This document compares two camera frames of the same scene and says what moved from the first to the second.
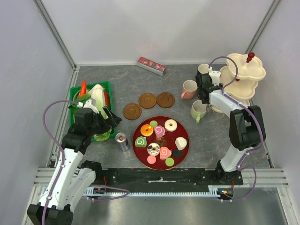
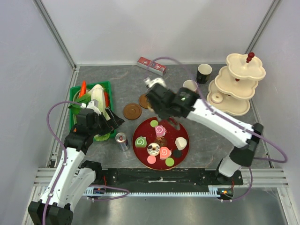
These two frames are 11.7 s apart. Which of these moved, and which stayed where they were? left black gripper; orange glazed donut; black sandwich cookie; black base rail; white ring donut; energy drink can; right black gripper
Moved: right black gripper; orange glazed donut; white ring donut
Stayed: energy drink can; black sandwich cookie; left black gripper; black base rail
